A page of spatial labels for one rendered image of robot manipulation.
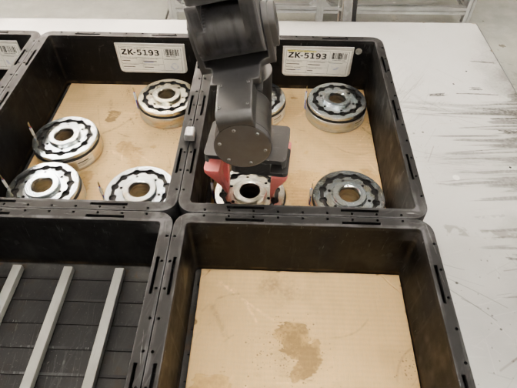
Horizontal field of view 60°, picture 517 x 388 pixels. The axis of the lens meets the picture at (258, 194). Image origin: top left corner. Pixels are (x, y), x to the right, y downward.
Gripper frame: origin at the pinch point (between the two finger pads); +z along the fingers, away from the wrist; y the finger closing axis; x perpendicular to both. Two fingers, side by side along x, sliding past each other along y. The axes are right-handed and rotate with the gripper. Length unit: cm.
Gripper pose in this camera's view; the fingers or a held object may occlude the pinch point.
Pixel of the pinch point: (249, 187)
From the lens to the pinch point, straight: 63.0
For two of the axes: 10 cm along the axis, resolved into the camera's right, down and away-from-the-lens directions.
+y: 9.9, 1.0, -0.9
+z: 0.1, 6.5, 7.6
